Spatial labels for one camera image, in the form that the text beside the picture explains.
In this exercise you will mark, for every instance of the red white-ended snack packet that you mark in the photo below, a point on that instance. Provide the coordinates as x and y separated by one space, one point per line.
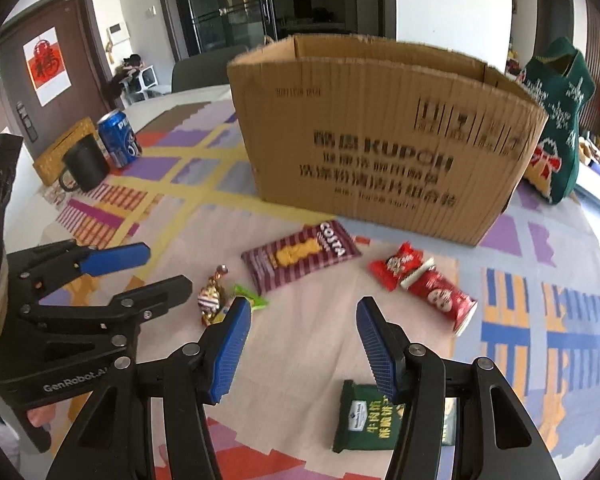
442 297

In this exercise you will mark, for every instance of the bright green candy wrapper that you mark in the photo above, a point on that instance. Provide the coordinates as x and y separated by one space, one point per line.
250 296

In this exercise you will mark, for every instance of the yellow patterned box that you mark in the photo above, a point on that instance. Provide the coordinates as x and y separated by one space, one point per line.
55 152

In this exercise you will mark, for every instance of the black door lock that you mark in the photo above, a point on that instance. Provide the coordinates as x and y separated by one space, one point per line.
26 121

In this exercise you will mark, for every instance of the black framed glass door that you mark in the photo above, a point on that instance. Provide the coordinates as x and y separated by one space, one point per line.
230 5

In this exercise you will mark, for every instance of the maroon striped snack packet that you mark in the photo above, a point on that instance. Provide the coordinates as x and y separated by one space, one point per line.
300 255

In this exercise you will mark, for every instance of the white wall intercom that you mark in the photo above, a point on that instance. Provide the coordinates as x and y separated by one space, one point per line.
117 32

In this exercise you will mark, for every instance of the white small shelf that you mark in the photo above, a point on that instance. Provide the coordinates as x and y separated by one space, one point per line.
142 82

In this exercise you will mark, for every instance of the green knitted festive bag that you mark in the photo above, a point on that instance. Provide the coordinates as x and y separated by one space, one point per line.
565 125

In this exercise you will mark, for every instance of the blue soda can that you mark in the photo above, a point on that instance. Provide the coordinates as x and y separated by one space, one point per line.
117 137

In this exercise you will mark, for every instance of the brown cardboard box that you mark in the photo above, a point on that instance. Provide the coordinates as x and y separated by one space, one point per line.
380 160

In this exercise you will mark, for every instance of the black mug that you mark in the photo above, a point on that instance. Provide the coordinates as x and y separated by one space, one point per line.
85 165

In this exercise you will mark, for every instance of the brown entrance door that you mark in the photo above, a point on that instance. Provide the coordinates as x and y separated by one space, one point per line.
75 60

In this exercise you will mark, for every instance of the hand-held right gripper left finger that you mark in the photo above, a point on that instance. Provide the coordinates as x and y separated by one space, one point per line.
227 355

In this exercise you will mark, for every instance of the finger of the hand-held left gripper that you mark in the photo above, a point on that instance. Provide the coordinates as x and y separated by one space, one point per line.
145 295
115 257

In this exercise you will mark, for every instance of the person's left hand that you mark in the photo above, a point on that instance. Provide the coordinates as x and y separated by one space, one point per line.
50 416

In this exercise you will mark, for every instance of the grey dining chair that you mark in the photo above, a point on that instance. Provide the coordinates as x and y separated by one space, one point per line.
200 72

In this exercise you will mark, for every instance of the gold candy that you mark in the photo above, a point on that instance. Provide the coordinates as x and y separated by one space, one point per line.
212 300

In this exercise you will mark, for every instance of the dark interior door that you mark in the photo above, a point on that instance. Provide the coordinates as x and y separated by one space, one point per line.
560 20

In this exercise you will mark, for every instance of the red and white door poster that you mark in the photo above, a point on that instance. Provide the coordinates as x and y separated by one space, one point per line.
46 65

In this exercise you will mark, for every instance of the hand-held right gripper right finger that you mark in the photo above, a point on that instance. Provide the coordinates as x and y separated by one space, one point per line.
380 350

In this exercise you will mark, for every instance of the dark green snack packet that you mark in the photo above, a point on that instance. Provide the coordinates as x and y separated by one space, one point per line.
365 425

